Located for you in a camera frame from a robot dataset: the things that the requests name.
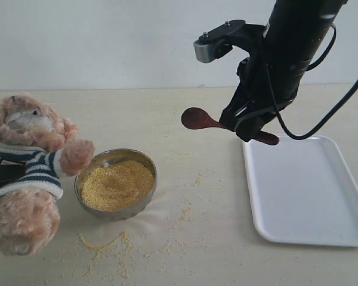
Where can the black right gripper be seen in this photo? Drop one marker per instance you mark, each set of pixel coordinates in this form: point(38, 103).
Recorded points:
point(270, 77)

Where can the dark red wooden spoon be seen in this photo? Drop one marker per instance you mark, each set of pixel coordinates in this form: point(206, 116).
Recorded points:
point(195, 118)

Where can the beige teddy bear striped sweater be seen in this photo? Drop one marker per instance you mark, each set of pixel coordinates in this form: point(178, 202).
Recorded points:
point(38, 147)

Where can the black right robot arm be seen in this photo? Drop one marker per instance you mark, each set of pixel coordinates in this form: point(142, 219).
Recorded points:
point(310, 9)

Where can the white plastic tray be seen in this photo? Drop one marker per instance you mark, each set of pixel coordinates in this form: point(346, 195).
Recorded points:
point(302, 192)

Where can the stainless steel bowl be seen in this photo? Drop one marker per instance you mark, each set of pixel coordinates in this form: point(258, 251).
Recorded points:
point(108, 158)

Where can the yellow millet grains in bowl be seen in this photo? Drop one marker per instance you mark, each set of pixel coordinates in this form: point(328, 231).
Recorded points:
point(117, 186)

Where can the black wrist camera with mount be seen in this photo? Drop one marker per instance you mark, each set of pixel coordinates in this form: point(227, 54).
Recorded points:
point(218, 42)

